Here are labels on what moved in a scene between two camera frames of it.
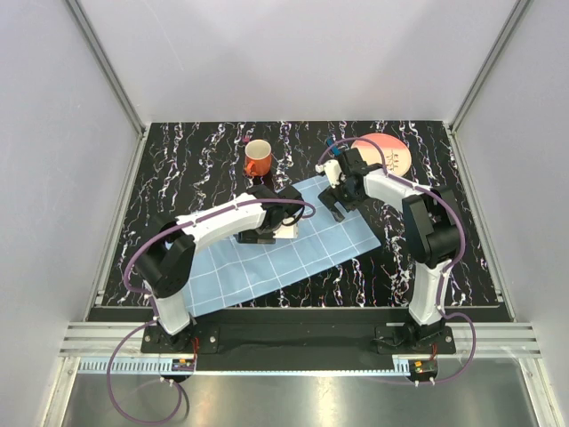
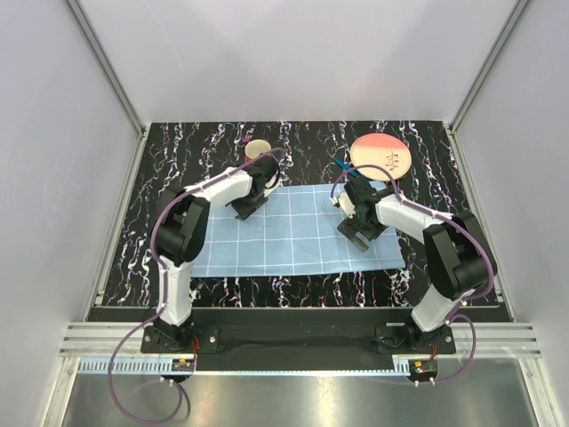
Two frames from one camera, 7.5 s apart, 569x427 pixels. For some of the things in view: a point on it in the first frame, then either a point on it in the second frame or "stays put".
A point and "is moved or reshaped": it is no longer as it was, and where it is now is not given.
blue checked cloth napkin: (226, 270) is moved or reshaped
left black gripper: (250, 237) → (244, 211)
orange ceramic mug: (258, 156) stays put
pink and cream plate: (397, 157) stays put
